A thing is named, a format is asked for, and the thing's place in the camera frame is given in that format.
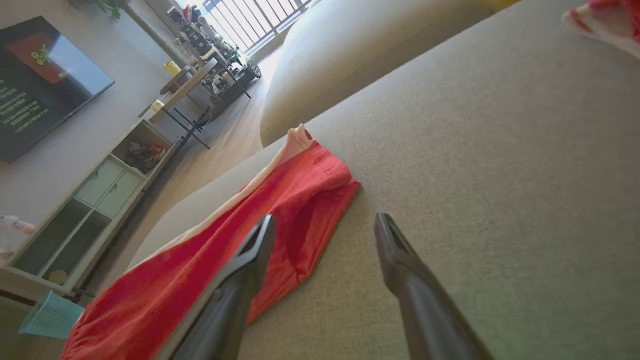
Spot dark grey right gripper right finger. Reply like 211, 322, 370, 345
374, 212, 496, 360

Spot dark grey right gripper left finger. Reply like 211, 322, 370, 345
156, 214, 277, 360

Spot red basketball jersey white sleeves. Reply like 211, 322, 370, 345
562, 0, 640, 62

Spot large sofa seat cushion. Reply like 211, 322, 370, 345
125, 0, 640, 360

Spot white TV cabinet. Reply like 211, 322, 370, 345
0, 117, 185, 302

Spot clutter in cabinet shelf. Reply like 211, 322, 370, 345
124, 141, 168, 174

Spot teal plastic laundry basket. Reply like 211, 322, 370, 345
18, 289, 86, 341

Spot folding desk with black legs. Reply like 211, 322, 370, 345
149, 58, 254, 150

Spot black wheeled equipment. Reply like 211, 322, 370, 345
167, 4, 262, 106

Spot adjoining sofa seat cushion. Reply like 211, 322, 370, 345
259, 0, 501, 149

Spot black flat TV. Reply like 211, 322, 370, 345
0, 15, 116, 164

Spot balcony railing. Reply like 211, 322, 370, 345
202, 0, 314, 52

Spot large yellow sofa backrest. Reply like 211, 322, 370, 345
486, 0, 522, 14

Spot green potted plant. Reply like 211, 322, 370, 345
67, 0, 124, 21

